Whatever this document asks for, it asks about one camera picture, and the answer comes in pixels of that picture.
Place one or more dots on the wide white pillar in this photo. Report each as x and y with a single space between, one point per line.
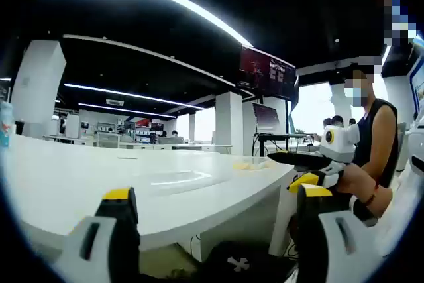
36 90

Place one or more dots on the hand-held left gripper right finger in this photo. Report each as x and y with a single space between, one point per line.
311 236

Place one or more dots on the black flat device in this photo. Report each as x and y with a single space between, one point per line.
298 159

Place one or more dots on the grey laptop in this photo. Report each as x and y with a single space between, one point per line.
266 119

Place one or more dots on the black laptop stand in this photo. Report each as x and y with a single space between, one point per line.
281 135

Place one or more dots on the hanging dark screen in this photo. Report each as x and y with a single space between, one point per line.
265 74

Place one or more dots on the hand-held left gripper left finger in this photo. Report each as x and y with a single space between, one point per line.
116 230

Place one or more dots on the black shoe with white cross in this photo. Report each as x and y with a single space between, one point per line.
238 263

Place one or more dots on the slim white pillar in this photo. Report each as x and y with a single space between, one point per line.
228 124

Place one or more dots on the black wristband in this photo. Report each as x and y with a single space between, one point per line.
364 215

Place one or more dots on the ceiling air vent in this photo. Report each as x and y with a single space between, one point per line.
115 102

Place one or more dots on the straight ceiling light strip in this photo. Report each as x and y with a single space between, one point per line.
132 94
132 111

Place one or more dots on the blue framed wall display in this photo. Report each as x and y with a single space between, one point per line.
418 81

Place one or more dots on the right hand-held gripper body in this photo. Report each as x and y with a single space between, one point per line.
344 145

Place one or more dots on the background shelving with goods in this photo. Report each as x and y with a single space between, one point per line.
109 134

